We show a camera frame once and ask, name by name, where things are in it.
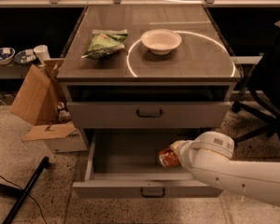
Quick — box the open cardboard box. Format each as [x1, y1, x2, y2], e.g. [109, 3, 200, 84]
[10, 59, 88, 153]

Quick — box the open lower drawer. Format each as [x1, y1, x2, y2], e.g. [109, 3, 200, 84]
[73, 129, 221, 199]

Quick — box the black floor cable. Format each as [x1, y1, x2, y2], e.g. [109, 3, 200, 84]
[0, 168, 49, 224]

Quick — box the white paper cup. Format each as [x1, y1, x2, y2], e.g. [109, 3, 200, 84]
[34, 45, 50, 63]

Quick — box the blue patterned bowl right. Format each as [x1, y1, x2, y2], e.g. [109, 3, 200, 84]
[14, 49, 37, 65]

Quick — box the black office chair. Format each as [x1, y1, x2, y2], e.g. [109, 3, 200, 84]
[231, 30, 280, 144]

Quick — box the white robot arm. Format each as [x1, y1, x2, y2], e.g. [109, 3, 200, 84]
[170, 132, 280, 207]

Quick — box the closed upper drawer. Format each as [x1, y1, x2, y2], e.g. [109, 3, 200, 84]
[67, 102, 231, 129]

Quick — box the green chip bag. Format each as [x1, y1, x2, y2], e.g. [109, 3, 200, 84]
[82, 30, 128, 59]

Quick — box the grey drawer cabinet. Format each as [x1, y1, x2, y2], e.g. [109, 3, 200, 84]
[56, 4, 243, 147]

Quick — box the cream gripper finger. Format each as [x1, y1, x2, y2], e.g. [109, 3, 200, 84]
[170, 140, 185, 150]

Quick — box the white paper bowl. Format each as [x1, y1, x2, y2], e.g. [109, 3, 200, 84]
[141, 29, 182, 55]

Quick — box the black stand leg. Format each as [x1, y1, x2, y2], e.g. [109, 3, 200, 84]
[0, 157, 50, 224]

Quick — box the blue patterned bowl left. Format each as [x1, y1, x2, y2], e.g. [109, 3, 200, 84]
[0, 48, 15, 65]

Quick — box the blue patterned bowl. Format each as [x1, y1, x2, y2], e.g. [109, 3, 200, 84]
[0, 48, 15, 65]
[14, 49, 37, 65]

